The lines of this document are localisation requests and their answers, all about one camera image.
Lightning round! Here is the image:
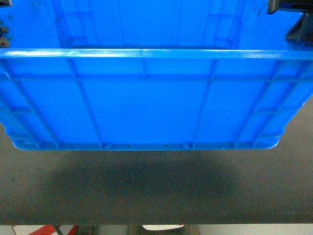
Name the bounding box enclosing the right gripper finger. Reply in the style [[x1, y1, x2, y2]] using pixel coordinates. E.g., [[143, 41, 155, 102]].
[[267, 0, 313, 14], [286, 13, 313, 46]]

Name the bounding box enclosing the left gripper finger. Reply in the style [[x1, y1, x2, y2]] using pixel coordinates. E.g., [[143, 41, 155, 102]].
[[0, 14, 11, 48]]

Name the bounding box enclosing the blue plastic crate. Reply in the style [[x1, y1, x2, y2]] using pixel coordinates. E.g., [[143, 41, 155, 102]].
[[0, 0, 313, 151]]

